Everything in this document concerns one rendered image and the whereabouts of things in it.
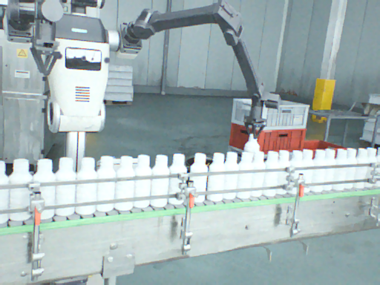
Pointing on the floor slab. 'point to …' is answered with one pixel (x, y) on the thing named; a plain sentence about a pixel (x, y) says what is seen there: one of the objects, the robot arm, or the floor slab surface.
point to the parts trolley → (345, 121)
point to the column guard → (322, 98)
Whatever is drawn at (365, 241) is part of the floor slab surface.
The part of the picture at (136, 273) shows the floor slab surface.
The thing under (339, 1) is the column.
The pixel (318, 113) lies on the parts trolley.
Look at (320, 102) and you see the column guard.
